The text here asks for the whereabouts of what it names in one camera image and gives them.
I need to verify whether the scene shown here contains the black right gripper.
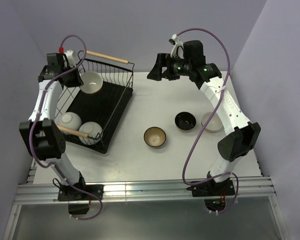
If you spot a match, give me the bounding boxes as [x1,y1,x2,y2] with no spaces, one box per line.
[146,53,192,81]

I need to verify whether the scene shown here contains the cream bowl brown base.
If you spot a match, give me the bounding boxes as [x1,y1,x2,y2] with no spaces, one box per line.
[79,71,104,95]

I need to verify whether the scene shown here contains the pale blue white bowl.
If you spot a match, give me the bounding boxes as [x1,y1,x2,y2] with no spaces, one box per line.
[57,112,82,131]

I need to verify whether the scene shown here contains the white ceramic bowl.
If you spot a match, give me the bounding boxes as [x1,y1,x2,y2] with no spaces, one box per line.
[79,121,103,146]

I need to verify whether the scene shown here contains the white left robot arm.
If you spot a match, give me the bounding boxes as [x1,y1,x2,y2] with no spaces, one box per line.
[19,50,88,200]

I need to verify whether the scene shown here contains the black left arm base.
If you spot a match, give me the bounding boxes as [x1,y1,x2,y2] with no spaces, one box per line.
[57,184,104,215]

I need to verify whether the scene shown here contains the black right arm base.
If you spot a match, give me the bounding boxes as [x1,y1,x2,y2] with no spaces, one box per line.
[186,179,235,212]

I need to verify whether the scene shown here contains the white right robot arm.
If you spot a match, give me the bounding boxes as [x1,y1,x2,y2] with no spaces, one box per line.
[147,36,261,195]

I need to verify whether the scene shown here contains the black plastic drip tray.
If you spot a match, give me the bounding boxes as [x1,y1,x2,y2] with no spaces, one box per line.
[55,81,133,154]

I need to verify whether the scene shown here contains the beige bowl black inside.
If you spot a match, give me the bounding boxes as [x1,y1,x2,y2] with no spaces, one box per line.
[174,111,197,132]

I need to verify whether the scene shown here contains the tan bowl dark rim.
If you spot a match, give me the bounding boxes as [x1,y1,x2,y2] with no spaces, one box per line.
[143,126,167,148]

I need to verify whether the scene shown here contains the cream bowl bottom of stack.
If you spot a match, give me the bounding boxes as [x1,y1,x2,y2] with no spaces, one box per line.
[201,112,223,133]

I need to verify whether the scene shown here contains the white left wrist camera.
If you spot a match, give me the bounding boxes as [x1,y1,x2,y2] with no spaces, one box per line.
[58,47,76,68]

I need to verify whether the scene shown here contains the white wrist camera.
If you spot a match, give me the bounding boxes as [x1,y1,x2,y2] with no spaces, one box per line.
[58,47,76,68]
[169,34,184,58]

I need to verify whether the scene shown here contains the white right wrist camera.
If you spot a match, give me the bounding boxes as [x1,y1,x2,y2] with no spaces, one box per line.
[169,34,184,58]

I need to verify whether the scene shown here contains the wooden rack handle far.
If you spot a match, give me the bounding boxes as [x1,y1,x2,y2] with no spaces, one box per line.
[86,50,130,65]

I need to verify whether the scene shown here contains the black wire dish rack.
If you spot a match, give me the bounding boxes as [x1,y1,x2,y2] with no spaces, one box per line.
[55,57,134,154]

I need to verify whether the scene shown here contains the aluminium mounting rail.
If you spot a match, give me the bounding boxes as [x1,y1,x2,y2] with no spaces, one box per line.
[12,176,276,205]

